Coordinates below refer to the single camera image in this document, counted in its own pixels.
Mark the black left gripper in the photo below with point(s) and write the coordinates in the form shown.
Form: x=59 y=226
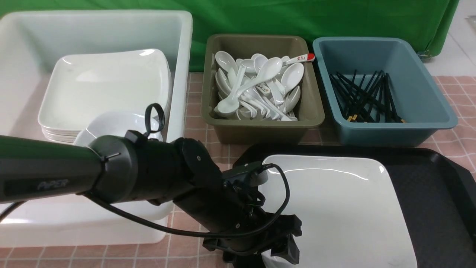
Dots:
x=230 y=207

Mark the large white square plate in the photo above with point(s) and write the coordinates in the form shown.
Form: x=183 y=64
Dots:
x=350 y=214

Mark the white ceramic spoon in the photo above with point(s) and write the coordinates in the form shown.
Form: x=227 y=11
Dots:
x=267 y=72

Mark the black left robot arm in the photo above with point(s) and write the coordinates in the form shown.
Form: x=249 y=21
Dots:
x=112 y=170

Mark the pink checkered tablecloth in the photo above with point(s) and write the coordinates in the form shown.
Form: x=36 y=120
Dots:
x=457 y=144

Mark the olive plastic bin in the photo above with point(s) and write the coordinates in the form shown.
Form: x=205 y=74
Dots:
x=309 y=109

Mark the pile of white spoons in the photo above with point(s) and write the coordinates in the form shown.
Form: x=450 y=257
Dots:
x=273 y=100

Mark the stack of white small bowls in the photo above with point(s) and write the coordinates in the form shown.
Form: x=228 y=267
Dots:
x=115 y=123

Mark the red tipped white spoon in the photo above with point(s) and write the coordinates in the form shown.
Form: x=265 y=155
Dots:
x=309 y=57

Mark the pile of black chopsticks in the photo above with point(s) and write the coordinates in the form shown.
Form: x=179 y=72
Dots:
x=365 y=100

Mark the blue plastic bin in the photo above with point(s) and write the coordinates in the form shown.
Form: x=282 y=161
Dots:
x=417 y=98

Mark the stack of white square plates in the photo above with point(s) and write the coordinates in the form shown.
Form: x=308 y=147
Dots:
x=84 y=86

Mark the black plastic tray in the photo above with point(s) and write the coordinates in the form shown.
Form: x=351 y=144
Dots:
x=436 y=194

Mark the green backdrop cloth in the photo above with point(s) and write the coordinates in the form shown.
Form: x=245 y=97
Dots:
x=424 y=24

